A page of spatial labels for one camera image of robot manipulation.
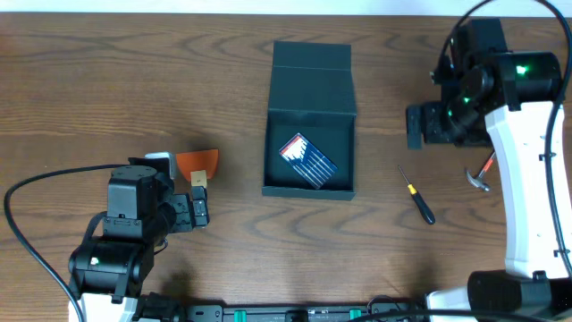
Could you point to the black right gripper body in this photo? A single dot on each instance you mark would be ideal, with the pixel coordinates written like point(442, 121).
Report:
point(437, 130)

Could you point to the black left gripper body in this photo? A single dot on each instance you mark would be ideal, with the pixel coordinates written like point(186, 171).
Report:
point(184, 211)

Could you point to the red black handled hammer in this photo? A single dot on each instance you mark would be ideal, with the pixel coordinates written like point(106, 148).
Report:
point(477, 180)

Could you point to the yellow black handled screwdriver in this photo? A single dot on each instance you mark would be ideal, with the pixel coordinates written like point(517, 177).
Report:
point(424, 210)

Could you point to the clear precision screwdriver set case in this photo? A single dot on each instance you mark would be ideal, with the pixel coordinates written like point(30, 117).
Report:
point(308, 161)

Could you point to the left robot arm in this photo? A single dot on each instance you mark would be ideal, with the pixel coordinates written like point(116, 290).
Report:
point(118, 250)

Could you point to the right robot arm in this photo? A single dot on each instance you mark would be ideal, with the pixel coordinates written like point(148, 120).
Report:
point(497, 98)

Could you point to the dark green open gift box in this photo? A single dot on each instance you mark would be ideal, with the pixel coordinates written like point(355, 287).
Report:
point(312, 93)

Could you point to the orange scraper with wooden handle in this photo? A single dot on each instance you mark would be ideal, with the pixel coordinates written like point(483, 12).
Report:
point(198, 167)

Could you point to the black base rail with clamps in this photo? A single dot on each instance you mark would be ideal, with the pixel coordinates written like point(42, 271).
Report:
point(286, 313)

